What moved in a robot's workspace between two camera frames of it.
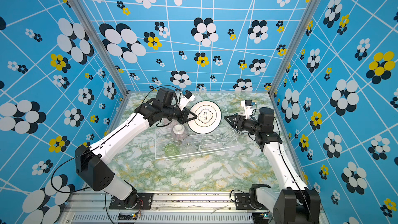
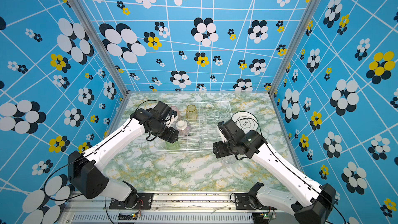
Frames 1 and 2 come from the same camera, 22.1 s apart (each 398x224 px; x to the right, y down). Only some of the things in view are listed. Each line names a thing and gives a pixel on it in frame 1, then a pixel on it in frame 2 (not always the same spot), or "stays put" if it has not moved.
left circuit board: [128, 216] stays put
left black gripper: [185, 113] -> [169, 136]
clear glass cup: [188, 145] -> [231, 159]
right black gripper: [239, 119] -> [218, 150]
